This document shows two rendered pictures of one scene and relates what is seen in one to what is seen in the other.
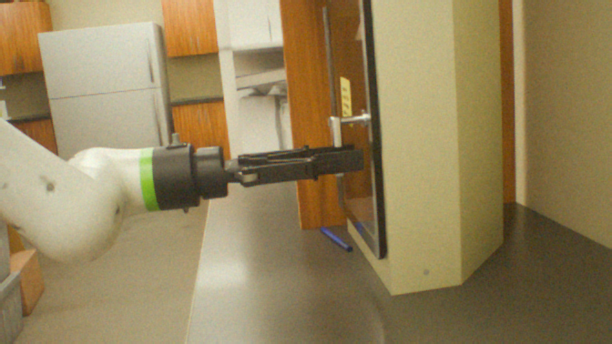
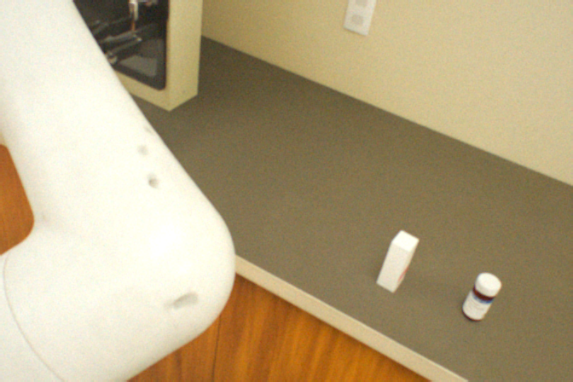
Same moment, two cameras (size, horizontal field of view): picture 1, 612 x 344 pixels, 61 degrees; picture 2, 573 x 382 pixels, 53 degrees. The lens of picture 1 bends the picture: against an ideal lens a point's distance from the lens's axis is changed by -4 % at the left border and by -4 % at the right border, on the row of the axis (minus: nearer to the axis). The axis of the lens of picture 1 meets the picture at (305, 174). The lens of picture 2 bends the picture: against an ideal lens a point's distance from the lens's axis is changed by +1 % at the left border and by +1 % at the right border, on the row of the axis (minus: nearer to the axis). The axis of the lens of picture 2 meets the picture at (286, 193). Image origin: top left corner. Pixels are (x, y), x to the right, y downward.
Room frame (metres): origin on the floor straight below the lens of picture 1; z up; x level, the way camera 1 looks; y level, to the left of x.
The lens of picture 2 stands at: (-0.11, 0.75, 1.69)
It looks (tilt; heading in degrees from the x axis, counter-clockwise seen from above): 39 degrees down; 299
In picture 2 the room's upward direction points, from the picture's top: 11 degrees clockwise
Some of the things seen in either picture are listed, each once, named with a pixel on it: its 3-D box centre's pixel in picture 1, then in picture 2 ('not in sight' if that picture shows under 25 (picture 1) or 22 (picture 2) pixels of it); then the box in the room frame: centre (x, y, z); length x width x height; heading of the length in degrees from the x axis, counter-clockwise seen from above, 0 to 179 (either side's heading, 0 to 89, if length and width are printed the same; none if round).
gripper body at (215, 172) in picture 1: (230, 170); not in sight; (0.76, 0.11, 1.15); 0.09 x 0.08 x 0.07; 96
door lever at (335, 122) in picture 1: (348, 143); (140, 18); (0.78, -0.07, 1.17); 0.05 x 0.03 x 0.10; 96
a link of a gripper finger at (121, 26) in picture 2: (331, 156); (123, 26); (0.81, -0.04, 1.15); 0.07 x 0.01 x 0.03; 96
